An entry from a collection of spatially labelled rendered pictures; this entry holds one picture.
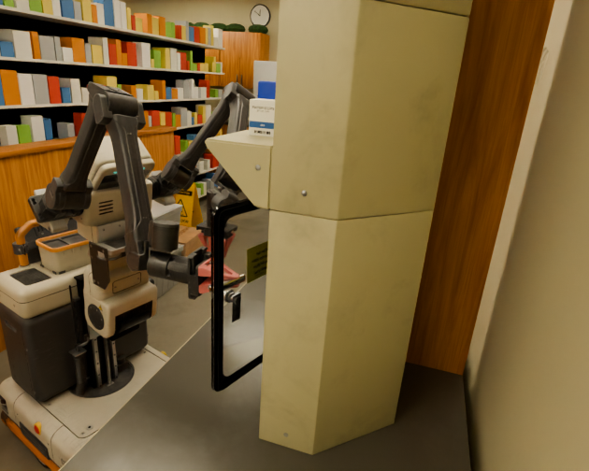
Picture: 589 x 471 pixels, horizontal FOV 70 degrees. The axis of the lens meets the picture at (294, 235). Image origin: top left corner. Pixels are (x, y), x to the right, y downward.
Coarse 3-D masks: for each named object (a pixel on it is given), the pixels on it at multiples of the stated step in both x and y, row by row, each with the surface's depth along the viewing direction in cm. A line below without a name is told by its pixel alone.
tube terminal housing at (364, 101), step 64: (320, 0) 56; (320, 64) 58; (384, 64) 59; (448, 64) 64; (320, 128) 61; (384, 128) 63; (448, 128) 68; (320, 192) 64; (384, 192) 67; (320, 256) 67; (384, 256) 72; (320, 320) 71; (384, 320) 77; (320, 384) 75; (384, 384) 83; (320, 448) 81
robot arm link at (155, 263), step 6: (150, 252) 93; (156, 252) 94; (162, 252) 94; (150, 258) 93; (156, 258) 92; (162, 258) 92; (168, 258) 92; (150, 264) 92; (156, 264) 92; (162, 264) 91; (150, 270) 92; (156, 270) 92; (162, 270) 91; (168, 270) 92; (156, 276) 93; (162, 276) 92
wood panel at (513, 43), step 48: (480, 0) 81; (528, 0) 79; (480, 48) 83; (528, 48) 81; (480, 96) 86; (528, 96) 83; (480, 144) 89; (480, 192) 92; (432, 240) 98; (480, 240) 95; (432, 288) 102; (480, 288) 98; (432, 336) 106
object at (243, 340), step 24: (240, 216) 79; (264, 216) 84; (240, 240) 81; (264, 240) 86; (240, 264) 83; (264, 264) 89; (240, 288) 85; (264, 288) 91; (240, 312) 87; (264, 312) 93; (240, 336) 89; (240, 360) 91
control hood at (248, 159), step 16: (208, 144) 67; (224, 144) 66; (240, 144) 66; (256, 144) 65; (272, 144) 66; (224, 160) 67; (240, 160) 66; (256, 160) 65; (240, 176) 67; (256, 176) 66; (256, 192) 67
